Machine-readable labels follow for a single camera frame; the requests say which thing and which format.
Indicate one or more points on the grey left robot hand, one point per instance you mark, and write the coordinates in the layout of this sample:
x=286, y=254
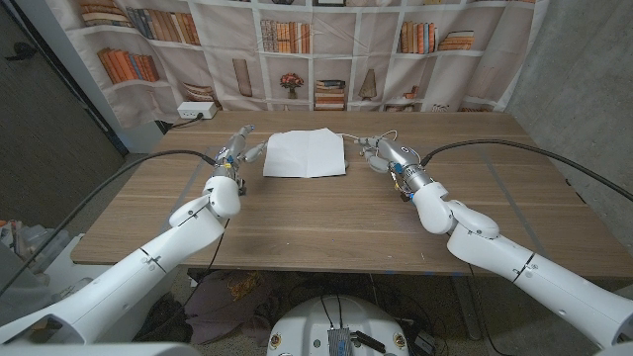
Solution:
x=232, y=155

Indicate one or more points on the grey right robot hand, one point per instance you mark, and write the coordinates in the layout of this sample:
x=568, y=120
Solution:
x=400, y=158

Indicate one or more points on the white paper sheet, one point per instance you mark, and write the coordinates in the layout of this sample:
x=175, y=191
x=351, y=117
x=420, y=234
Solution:
x=304, y=153

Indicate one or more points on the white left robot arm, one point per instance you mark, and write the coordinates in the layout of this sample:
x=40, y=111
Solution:
x=138, y=272

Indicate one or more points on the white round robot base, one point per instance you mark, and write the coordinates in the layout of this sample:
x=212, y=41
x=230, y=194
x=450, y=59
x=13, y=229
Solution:
x=306, y=326

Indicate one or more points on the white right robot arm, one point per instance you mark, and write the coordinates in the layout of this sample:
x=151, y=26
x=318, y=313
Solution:
x=519, y=267

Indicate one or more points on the white power strip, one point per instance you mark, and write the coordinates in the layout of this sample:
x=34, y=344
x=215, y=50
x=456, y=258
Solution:
x=196, y=110

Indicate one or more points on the printed bookshelf backdrop cloth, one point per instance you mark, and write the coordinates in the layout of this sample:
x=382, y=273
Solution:
x=222, y=44

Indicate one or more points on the purple cloth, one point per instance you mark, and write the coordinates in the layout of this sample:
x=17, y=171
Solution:
x=217, y=306

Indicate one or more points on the grey metal table leg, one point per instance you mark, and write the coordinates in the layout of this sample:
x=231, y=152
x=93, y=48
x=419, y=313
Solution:
x=467, y=311

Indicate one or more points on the black bag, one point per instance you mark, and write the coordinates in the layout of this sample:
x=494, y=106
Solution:
x=168, y=324

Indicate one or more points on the clear plastic storage box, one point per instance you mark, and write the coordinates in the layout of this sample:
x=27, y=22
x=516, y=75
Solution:
x=39, y=240

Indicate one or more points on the person in grey clothes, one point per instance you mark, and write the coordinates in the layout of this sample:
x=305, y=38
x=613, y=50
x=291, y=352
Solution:
x=20, y=287

